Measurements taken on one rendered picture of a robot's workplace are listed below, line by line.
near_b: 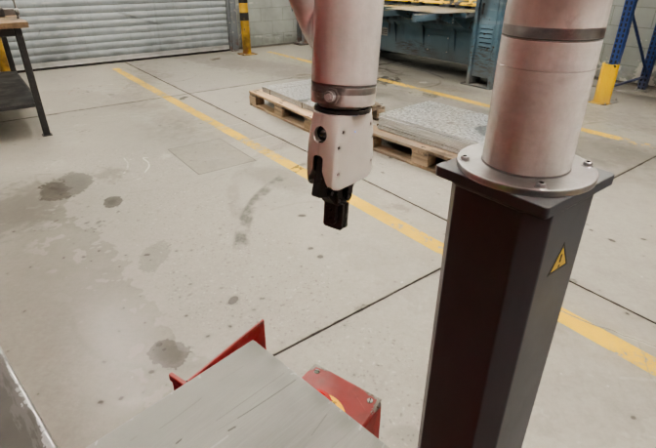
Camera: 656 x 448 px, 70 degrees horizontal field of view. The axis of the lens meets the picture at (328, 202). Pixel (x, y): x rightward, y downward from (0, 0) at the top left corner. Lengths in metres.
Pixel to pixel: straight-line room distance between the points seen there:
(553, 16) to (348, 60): 0.24
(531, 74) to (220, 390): 0.50
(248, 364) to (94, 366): 1.59
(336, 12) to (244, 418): 0.43
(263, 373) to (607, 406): 1.59
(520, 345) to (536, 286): 0.11
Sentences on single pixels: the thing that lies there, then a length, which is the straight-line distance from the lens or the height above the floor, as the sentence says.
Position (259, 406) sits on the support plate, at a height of 1.00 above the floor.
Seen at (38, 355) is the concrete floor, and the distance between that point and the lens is 2.07.
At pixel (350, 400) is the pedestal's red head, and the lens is 0.63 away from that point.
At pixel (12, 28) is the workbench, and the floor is 0.85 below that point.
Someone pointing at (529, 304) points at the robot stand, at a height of 0.83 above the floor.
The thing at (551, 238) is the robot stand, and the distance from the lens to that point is 0.69.
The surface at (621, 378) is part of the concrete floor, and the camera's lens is 1.99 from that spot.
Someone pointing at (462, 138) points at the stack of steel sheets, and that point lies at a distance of 3.23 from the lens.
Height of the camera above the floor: 1.26
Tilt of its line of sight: 27 degrees down
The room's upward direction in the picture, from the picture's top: straight up
